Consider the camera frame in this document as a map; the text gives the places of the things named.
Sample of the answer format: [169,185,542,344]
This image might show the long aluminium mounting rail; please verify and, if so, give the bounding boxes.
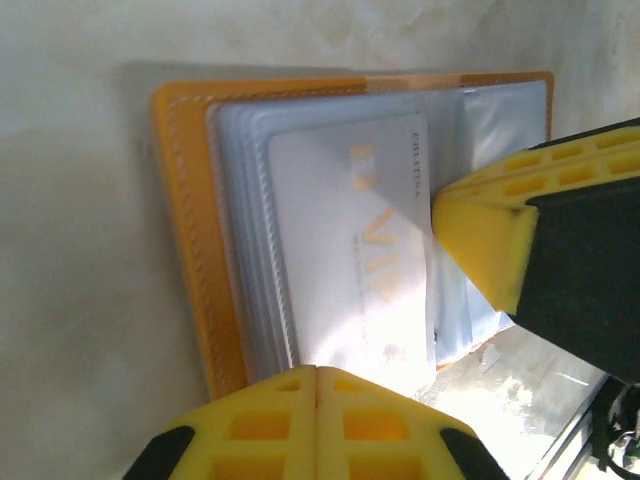
[534,374,616,480]

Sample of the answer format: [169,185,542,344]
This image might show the orange leather card holder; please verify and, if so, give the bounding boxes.
[151,69,556,401]

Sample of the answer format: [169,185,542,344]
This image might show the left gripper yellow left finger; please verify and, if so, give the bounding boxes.
[122,364,319,480]

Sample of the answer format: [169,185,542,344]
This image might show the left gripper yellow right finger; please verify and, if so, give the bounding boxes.
[317,367,511,480]

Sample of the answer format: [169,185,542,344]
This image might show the clear plastic card sleeve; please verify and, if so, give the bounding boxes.
[266,112,440,389]

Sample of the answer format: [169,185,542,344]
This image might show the small white paper scrap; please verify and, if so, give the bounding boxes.
[477,343,504,375]

